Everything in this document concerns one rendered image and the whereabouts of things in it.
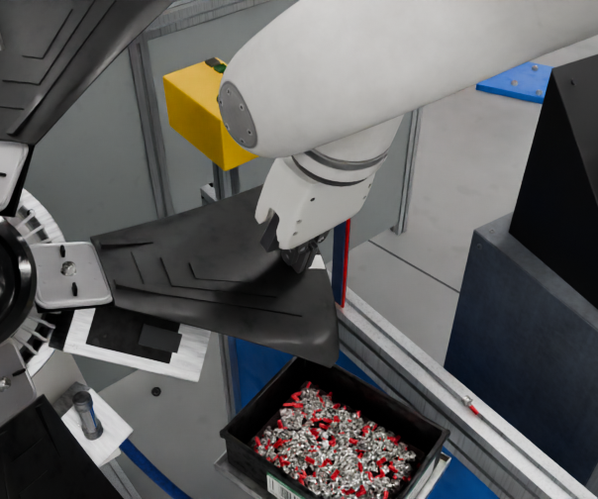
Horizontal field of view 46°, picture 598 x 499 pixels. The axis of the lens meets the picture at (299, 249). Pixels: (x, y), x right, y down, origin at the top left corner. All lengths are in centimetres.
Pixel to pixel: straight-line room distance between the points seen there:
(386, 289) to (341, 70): 188
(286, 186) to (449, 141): 237
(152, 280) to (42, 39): 23
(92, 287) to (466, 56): 40
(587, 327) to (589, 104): 28
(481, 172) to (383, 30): 240
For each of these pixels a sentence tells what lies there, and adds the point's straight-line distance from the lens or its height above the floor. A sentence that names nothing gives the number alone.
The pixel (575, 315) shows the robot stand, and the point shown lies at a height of 93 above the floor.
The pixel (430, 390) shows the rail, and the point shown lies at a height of 86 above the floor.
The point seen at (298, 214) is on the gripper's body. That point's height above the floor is 122.
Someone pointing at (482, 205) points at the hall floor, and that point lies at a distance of 263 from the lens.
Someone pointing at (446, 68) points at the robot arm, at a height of 142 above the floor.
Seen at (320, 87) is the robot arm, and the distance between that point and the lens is 40.
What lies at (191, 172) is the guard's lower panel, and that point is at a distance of 170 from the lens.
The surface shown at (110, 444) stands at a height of 92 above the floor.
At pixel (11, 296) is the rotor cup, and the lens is 60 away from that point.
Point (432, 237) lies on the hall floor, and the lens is 245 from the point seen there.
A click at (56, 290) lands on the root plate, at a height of 116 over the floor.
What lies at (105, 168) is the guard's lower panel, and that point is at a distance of 157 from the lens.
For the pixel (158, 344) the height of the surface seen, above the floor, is 101.
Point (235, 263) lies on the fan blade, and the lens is 70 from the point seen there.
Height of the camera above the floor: 160
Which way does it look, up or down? 43 degrees down
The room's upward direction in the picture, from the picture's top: straight up
